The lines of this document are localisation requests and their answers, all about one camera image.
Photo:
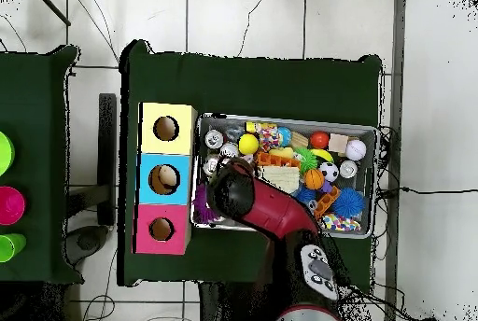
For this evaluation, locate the cream knitted cloth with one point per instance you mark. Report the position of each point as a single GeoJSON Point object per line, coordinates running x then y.
{"type": "Point", "coordinates": [280, 179]}

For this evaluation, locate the purple spiky ball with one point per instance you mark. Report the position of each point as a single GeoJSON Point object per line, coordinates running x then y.
{"type": "Point", "coordinates": [201, 205]}

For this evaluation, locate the wooden box with three holes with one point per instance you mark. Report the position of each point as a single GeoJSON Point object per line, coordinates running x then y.
{"type": "Point", "coordinates": [164, 147]}

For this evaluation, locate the grey stand foot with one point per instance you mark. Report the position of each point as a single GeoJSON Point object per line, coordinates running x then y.
{"type": "Point", "coordinates": [84, 240]}

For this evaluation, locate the small soccer ball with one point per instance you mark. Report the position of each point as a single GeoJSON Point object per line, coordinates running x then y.
{"type": "Point", "coordinates": [328, 171]}

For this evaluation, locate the pink plastic cup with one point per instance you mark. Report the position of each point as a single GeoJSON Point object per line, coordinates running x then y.
{"type": "Point", "coordinates": [11, 205]}

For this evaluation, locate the yellow smooth ball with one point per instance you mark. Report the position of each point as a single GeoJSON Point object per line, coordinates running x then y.
{"type": "Point", "coordinates": [248, 144]}

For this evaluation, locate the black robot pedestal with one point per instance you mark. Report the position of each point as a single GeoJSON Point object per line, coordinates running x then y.
{"type": "Point", "coordinates": [224, 304]}

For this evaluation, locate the dark green table cloth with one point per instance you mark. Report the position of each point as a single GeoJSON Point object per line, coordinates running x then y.
{"type": "Point", "coordinates": [242, 86]}
{"type": "Point", "coordinates": [33, 93]}

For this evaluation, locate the orange red ball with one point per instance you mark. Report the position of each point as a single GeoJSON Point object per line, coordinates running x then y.
{"type": "Point", "coordinates": [319, 140]}

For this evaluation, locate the neon green plastic cup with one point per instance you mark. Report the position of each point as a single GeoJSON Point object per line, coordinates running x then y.
{"type": "Point", "coordinates": [9, 248]}
{"type": "Point", "coordinates": [5, 155]}

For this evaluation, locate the colourful wrapper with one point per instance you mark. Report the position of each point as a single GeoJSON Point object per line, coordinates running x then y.
{"type": "Point", "coordinates": [247, 157]}

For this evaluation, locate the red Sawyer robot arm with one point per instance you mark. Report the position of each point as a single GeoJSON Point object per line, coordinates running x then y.
{"type": "Point", "coordinates": [272, 209]}

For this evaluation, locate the blue spiky ball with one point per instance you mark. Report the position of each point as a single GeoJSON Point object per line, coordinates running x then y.
{"type": "Point", "coordinates": [348, 203]}

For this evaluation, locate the black upright panel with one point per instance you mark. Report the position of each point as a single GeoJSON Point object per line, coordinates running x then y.
{"type": "Point", "coordinates": [107, 156]}

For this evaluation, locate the small white baseball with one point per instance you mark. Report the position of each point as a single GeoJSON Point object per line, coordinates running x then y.
{"type": "Point", "coordinates": [356, 149]}

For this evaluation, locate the black pole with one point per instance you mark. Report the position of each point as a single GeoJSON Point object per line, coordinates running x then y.
{"type": "Point", "coordinates": [52, 7]}

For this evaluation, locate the green spiky ball with eyes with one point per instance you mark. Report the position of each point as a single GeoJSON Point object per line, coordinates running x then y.
{"type": "Point", "coordinates": [307, 160]}

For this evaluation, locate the small orange basketball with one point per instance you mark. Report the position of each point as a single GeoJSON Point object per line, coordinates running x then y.
{"type": "Point", "coordinates": [314, 179]}

